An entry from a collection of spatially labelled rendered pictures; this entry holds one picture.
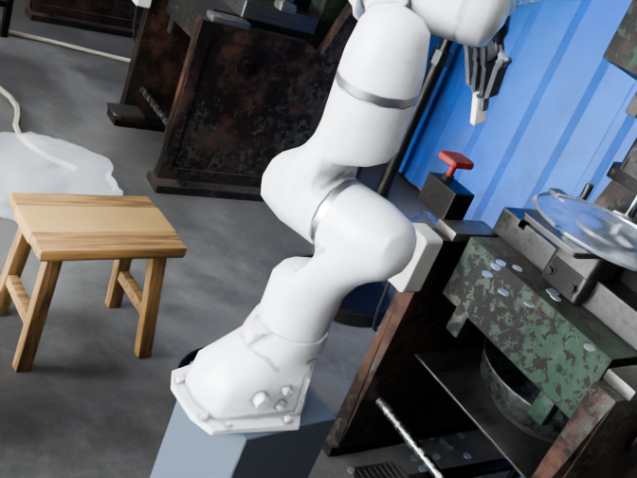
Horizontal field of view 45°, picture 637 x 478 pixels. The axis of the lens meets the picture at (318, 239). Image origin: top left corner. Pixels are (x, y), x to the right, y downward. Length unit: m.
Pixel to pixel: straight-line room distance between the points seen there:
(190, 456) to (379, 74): 0.69
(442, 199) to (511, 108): 1.74
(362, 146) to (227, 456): 0.52
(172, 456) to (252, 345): 0.29
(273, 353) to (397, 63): 0.46
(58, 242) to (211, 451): 0.65
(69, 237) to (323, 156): 0.84
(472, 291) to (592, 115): 1.62
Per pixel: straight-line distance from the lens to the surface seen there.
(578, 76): 3.18
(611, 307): 1.52
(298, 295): 1.08
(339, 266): 1.03
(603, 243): 1.49
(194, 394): 1.17
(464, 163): 1.64
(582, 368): 1.46
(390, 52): 0.93
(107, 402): 1.82
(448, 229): 1.61
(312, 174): 1.02
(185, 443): 1.30
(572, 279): 1.53
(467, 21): 0.98
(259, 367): 1.13
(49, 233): 1.71
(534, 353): 1.52
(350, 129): 0.97
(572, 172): 3.13
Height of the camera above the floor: 1.21
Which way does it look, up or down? 25 degrees down
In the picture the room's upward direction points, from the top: 22 degrees clockwise
